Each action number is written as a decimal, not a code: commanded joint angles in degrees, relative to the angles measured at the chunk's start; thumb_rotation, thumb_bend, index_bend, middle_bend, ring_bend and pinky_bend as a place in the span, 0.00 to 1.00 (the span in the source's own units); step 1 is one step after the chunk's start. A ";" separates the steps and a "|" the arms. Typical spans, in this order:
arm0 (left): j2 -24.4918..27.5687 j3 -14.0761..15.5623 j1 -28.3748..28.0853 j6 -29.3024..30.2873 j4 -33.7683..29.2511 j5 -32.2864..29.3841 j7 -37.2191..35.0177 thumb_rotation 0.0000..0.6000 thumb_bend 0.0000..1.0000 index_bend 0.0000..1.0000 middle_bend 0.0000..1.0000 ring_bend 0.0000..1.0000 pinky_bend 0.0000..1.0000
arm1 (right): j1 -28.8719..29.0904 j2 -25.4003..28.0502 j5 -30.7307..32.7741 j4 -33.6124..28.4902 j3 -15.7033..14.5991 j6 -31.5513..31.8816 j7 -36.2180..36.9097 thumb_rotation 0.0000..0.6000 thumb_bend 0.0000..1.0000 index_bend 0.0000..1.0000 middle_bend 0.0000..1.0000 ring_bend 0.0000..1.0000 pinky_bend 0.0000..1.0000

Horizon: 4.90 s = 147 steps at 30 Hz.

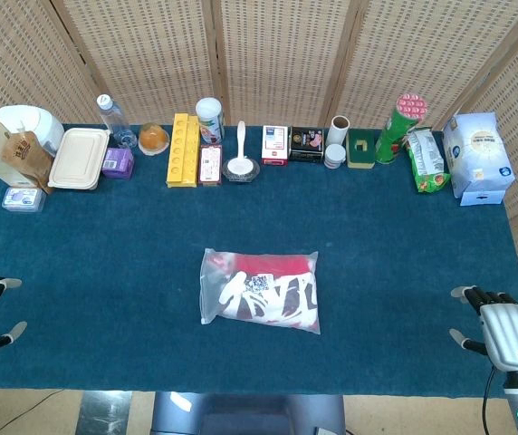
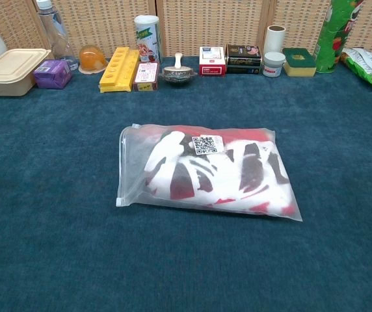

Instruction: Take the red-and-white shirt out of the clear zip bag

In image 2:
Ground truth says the red white garment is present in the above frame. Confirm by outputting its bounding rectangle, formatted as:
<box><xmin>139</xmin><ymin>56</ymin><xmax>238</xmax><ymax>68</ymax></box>
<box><xmin>144</xmin><ymin>125</ymin><xmax>296</xmax><ymax>214</ymax></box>

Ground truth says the frosted zip bag with QR label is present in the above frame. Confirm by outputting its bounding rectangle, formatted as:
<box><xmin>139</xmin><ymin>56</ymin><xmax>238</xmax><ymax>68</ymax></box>
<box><xmin>116</xmin><ymin>123</ymin><xmax>304</xmax><ymax>223</ymax></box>

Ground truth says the green snack bag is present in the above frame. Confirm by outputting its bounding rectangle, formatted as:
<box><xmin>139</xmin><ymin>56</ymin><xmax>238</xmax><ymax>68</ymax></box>
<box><xmin>340</xmin><ymin>47</ymin><xmax>372</xmax><ymax>86</ymax></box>

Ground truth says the dark patterned bowl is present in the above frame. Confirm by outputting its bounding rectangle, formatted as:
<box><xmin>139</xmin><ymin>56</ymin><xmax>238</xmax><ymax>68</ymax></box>
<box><xmin>159</xmin><ymin>66</ymin><xmax>198</xmax><ymax>87</ymax></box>

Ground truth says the red and white box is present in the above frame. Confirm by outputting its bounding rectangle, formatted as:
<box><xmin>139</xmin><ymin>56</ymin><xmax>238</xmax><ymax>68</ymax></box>
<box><xmin>199</xmin><ymin>45</ymin><xmax>227</xmax><ymax>77</ymax></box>

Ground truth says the yellow egg tray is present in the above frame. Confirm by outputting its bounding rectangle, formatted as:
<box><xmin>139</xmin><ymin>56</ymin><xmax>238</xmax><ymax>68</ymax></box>
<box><xmin>99</xmin><ymin>46</ymin><xmax>140</xmax><ymax>94</ymax></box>

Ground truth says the black printed box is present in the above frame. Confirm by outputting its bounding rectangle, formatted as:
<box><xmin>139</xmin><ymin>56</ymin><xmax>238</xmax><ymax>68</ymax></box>
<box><xmin>225</xmin><ymin>44</ymin><xmax>263</xmax><ymax>75</ymax></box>

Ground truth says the white printed canister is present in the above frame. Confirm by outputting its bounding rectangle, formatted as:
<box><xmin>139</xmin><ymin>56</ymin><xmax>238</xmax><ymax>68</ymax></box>
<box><xmin>133</xmin><ymin>14</ymin><xmax>161</xmax><ymax>64</ymax></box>

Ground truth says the small white jar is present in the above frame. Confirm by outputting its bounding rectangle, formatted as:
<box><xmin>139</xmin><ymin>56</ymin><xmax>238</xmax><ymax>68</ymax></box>
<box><xmin>262</xmin><ymin>51</ymin><xmax>286</xmax><ymax>78</ymax></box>

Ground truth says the orange jelly cup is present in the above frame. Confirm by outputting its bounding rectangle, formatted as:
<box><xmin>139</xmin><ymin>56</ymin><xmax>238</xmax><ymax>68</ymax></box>
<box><xmin>77</xmin><ymin>44</ymin><xmax>109</xmax><ymax>75</ymax></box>

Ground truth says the woven folding screen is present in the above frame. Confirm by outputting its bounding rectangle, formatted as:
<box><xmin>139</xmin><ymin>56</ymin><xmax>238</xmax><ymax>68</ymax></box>
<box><xmin>0</xmin><ymin>0</ymin><xmax>372</xmax><ymax>61</ymax></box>

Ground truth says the white paper roll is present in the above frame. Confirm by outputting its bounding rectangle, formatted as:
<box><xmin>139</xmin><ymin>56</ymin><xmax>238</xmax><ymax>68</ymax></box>
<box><xmin>263</xmin><ymin>25</ymin><xmax>287</xmax><ymax>57</ymax></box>

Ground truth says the green and yellow sponge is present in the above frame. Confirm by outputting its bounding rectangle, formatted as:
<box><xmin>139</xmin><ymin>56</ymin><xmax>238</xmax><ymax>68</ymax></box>
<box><xmin>282</xmin><ymin>47</ymin><xmax>318</xmax><ymax>78</ymax></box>

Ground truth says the blue carpet table cover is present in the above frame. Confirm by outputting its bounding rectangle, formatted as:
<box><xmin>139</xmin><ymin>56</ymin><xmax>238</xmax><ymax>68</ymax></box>
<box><xmin>0</xmin><ymin>55</ymin><xmax>372</xmax><ymax>312</ymax></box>

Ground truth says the small purple box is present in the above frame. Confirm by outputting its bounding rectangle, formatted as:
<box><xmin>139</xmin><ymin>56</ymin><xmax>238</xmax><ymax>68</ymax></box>
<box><xmin>33</xmin><ymin>59</ymin><xmax>73</xmax><ymax>90</ymax></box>

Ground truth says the clear plastic water bottle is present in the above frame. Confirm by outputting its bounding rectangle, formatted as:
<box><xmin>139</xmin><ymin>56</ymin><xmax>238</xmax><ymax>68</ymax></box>
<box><xmin>35</xmin><ymin>0</ymin><xmax>79</xmax><ymax>71</ymax></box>

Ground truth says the green chips can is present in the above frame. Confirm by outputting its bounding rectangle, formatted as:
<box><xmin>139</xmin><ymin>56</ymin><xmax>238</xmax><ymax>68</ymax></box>
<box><xmin>314</xmin><ymin>0</ymin><xmax>365</xmax><ymax>73</ymax></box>

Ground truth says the beige lidded lunch box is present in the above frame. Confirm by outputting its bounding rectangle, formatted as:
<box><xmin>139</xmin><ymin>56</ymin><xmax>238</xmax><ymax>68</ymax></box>
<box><xmin>0</xmin><ymin>48</ymin><xmax>52</xmax><ymax>97</ymax></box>

